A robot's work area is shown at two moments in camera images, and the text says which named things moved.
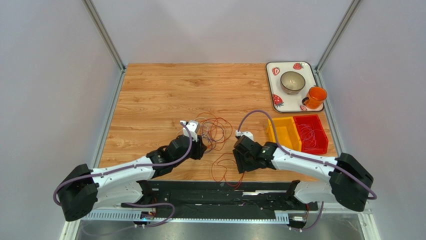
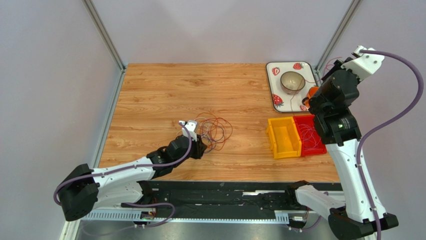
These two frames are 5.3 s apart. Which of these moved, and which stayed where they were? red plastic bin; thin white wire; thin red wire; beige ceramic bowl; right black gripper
Moved: thin red wire; right black gripper
Stayed: red plastic bin; beige ceramic bowl; thin white wire
